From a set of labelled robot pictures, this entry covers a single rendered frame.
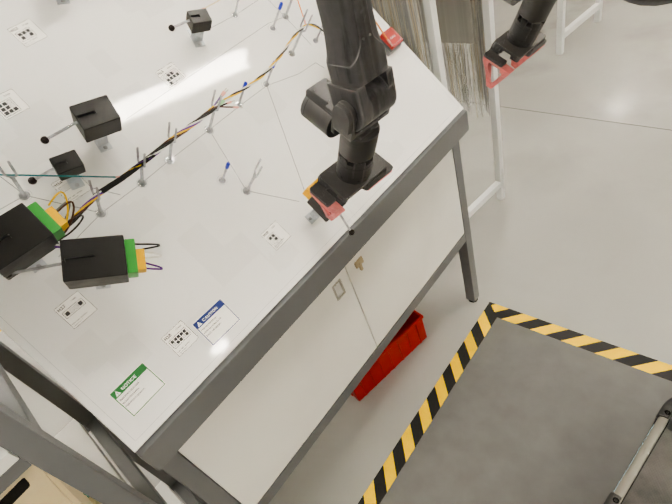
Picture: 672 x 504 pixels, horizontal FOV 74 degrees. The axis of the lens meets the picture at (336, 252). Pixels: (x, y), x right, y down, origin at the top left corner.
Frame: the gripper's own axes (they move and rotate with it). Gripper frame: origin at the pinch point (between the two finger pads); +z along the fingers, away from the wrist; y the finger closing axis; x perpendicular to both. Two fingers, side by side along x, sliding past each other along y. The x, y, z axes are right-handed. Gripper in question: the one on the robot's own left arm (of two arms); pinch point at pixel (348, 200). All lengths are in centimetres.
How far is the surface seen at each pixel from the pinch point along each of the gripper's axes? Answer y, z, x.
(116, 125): 21.6, -3.3, -39.4
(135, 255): 34.2, -1.1, -15.9
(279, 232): 7.8, 17.6, -11.5
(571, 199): -134, 103, 31
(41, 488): 72, 26, -5
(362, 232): -9.2, 24.7, -1.1
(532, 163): -154, 118, 4
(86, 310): 46, 10, -20
